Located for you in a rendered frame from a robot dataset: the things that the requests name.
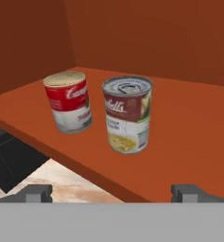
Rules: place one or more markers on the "bright red and white can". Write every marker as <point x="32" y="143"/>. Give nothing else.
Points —
<point x="70" y="102"/>

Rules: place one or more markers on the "dark red soup can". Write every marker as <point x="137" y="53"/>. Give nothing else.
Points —
<point x="128" y="116"/>

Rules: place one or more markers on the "orange-brown cabinet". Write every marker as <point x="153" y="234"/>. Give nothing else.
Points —
<point x="167" y="94"/>

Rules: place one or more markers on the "black hob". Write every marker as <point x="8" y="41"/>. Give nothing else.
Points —
<point x="11" y="156"/>

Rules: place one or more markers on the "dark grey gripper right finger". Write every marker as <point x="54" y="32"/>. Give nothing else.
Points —
<point x="187" y="193"/>

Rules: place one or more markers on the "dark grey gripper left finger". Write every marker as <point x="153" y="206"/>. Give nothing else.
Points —
<point x="34" y="193"/>

